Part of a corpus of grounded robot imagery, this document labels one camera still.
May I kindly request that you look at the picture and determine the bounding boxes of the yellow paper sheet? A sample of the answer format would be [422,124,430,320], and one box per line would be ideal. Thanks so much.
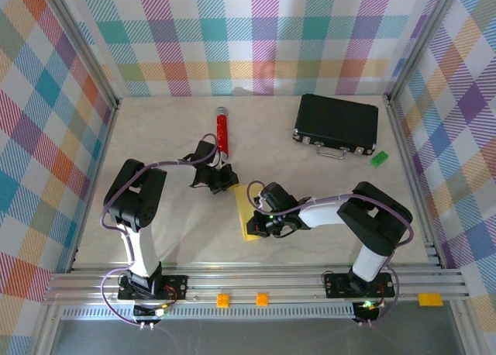
[233,183,264,243]

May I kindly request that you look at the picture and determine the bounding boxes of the red glitter microphone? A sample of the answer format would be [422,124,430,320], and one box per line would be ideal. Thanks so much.
[215,106,230,157]

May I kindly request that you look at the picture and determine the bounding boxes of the black connector box with LED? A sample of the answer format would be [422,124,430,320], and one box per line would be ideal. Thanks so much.
[351,299,388,327]
[133,304,174,331]

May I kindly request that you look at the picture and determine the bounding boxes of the flat yellow toy brick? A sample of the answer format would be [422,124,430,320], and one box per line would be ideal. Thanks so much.
[417,292,444,307]

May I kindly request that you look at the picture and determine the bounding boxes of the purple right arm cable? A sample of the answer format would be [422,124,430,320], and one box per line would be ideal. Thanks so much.
[246,180,415,327]

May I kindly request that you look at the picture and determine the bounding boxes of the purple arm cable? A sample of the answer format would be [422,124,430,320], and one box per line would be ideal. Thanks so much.
[99,133,220,327]
[246,180,415,327]

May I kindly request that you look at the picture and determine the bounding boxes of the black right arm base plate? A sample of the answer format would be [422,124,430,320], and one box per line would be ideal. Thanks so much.
[323,272,396,298]

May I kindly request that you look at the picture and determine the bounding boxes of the grey slotted cable duct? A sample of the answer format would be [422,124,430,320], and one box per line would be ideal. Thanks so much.
[57,306,357,320]

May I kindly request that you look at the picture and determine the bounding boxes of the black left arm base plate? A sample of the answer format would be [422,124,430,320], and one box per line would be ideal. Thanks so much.
[117,275,190,302]

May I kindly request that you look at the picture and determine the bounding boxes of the black case with metal handle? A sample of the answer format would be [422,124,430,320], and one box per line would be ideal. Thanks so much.
[292,93,380,160]

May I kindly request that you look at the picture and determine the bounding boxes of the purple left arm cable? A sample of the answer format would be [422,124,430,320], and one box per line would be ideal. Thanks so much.
[99,133,220,327]

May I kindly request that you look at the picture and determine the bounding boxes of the aluminium corner post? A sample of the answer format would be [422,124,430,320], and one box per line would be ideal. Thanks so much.
[38,0,121,110]
[385,0,464,104]

